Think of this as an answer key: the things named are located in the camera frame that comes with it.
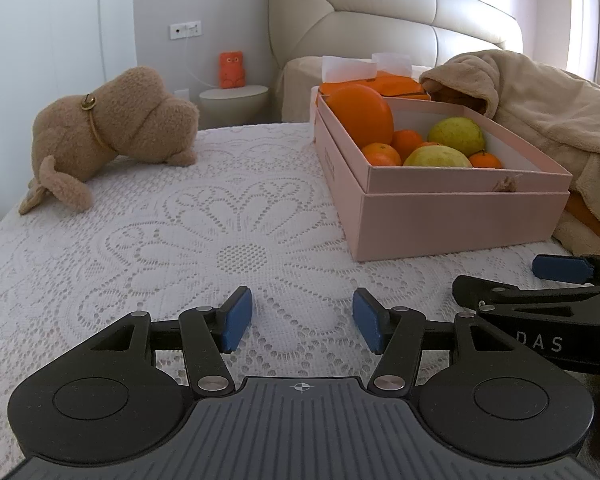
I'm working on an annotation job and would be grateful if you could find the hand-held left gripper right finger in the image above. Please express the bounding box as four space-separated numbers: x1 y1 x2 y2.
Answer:
351 287 523 395

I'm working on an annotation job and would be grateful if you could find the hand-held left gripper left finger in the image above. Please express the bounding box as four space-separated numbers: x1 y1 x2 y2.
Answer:
82 286 254 395

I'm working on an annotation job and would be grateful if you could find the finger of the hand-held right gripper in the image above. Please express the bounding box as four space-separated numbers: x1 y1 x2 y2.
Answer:
532 250 600 287
452 275 600 319

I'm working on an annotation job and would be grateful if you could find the pink cardboard box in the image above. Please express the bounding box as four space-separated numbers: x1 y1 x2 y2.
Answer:
314 91 574 195
310 86 572 263

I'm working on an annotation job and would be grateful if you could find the green guava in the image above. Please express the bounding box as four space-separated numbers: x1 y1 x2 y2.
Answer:
403 145 474 168
427 117 486 157

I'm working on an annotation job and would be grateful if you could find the large orange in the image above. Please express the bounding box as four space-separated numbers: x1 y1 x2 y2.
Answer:
326 85 395 147

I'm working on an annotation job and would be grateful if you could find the orange cloth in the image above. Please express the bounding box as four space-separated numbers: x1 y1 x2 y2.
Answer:
562 192 600 248

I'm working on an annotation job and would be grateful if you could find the white lace cloth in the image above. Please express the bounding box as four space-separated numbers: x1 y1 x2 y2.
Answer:
0 121 600 391

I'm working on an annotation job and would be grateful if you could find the beige fleece robe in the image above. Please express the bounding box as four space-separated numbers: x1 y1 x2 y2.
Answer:
419 50 600 253

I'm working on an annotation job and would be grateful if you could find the white round side table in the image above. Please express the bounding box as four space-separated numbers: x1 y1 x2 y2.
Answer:
199 85 270 131

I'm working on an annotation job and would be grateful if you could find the orange fabric bag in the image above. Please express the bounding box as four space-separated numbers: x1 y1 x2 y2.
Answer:
317 74 431 101

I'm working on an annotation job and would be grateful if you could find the beige plush toy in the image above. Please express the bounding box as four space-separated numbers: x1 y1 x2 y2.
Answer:
19 66 200 216

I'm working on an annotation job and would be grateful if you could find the orange owl figure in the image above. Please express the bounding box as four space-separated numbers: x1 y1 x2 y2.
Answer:
218 51 246 88

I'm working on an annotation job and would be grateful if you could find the beige leather headboard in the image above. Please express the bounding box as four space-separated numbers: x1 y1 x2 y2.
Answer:
267 0 524 73

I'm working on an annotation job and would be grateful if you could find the white wardrobe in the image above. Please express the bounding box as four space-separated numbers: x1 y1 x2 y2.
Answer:
0 0 136 241

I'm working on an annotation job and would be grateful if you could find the white cable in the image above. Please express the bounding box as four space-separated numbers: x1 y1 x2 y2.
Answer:
185 37 221 86

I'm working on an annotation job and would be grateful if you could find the white wall socket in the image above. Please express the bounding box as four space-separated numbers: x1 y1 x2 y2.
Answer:
168 20 202 40

